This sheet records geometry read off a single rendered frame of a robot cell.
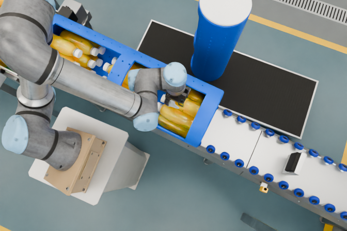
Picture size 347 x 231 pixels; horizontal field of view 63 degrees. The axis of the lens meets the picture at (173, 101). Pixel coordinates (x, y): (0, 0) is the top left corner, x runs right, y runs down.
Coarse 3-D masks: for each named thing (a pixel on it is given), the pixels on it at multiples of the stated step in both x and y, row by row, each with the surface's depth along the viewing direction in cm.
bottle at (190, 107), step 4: (188, 100) 121; (192, 100) 122; (176, 104) 122; (180, 104) 121; (184, 104) 120; (188, 104) 120; (192, 104) 120; (196, 104) 121; (200, 104) 121; (180, 108) 121; (184, 108) 121; (188, 108) 120; (192, 108) 120; (196, 108) 120; (184, 112) 123; (188, 112) 121; (192, 112) 120; (196, 112) 120; (192, 116) 122
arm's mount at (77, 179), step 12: (84, 132) 106; (84, 144) 103; (96, 144) 108; (84, 156) 100; (96, 156) 112; (48, 168) 112; (72, 168) 101; (84, 168) 103; (48, 180) 108; (60, 180) 103; (72, 180) 98; (84, 180) 109; (72, 192) 100; (84, 192) 113
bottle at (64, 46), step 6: (54, 36) 130; (54, 42) 129; (60, 42) 128; (66, 42) 129; (54, 48) 130; (60, 48) 128; (66, 48) 128; (72, 48) 128; (66, 54) 129; (72, 54) 130
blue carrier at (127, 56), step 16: (80, 32) 126; (96, 32) 130; (112, 48) 123; (128, 48) 127; (128, 64) 120; (144, 64) 121; (160, 64) 124; (112, 80) 119; (192, 80) 121; (160, 96) 144; (208, 96) 117; (208, 112) 114; (160, 128) 124; (192, 128) 116; (192, 144) 122
